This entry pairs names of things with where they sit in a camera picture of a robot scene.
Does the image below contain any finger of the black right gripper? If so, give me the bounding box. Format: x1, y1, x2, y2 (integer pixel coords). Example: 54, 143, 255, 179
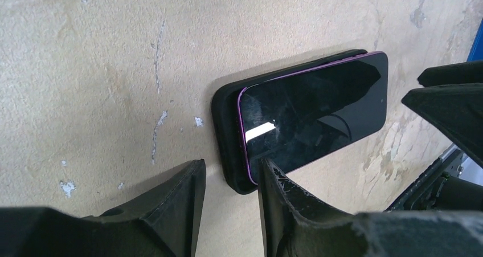
417, 60, 482, 87

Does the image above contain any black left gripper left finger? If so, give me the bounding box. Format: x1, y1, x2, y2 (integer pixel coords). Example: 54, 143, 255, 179
1, 159, 206, 256

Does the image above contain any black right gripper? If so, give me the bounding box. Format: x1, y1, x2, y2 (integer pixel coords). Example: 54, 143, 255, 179
386, 83, 482, 211

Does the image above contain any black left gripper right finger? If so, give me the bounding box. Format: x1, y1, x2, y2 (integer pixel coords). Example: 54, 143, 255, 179
258, 159, 482, 256

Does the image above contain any purple phone black screen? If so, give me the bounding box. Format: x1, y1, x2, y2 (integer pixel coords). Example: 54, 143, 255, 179
237, 51, 388, 184

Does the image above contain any black phone case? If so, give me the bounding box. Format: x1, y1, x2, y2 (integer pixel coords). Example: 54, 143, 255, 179
211, 49, 368, 195

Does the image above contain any blue marker pen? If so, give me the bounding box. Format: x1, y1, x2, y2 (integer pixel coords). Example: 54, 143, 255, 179
466, 21, 483, 62

